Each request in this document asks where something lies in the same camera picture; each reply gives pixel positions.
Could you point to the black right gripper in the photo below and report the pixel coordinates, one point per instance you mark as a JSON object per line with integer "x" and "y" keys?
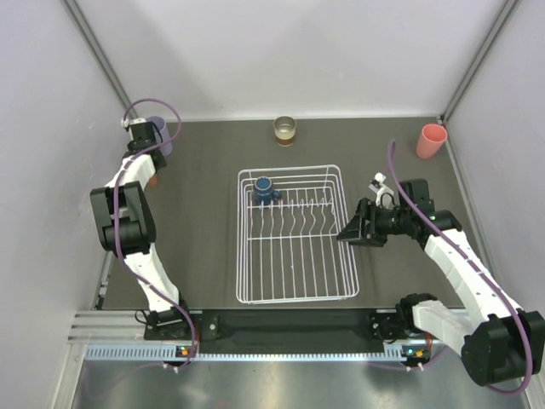
{"x": 354, "y": 231}

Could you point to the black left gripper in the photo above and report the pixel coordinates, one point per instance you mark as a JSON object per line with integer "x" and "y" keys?
{"x": 162, "y": 164}

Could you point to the dark blue ceramic mug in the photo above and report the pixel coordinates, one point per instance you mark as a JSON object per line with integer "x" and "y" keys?
{"x": 264, "y": 192}

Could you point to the pink plastic tumbler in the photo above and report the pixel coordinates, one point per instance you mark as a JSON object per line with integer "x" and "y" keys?
{"x": 431, "y": 139}

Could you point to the terracotta ceramic mug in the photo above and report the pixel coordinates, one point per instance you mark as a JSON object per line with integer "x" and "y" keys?
{"x": 153, "y": 181}

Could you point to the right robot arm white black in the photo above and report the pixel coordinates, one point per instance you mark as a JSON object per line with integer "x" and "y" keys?
{"x": 497, "y": 341}

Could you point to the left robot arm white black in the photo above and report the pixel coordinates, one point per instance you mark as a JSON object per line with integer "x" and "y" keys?
{"x": 126, "y": 228}

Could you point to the lilac plastic tumbler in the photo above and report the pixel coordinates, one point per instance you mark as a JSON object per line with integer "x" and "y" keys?
{"x": 162, "y": 134}

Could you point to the glass cup with brown band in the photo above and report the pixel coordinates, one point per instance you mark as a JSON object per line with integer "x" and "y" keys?
{"x": 284, "y": 130}

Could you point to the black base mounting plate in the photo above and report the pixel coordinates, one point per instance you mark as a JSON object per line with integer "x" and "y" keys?
{"x": 286, "y": 330}

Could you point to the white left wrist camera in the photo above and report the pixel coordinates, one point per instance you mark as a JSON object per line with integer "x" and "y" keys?
{"x": 141, "y": 131}

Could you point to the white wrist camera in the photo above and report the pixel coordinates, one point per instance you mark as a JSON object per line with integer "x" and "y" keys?
{"x": 383, "y": 194}
{"x": 141, "y": 131}

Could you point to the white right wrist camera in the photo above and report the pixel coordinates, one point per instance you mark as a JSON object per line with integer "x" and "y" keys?
{"x": 383, "y": 194}

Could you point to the white wire dish rack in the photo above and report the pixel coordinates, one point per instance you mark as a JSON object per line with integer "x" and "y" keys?
{"x": 288, "y": 251}

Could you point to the grey slotted cable duct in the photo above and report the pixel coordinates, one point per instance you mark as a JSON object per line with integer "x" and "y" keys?
{"x": 178, "y": 354}

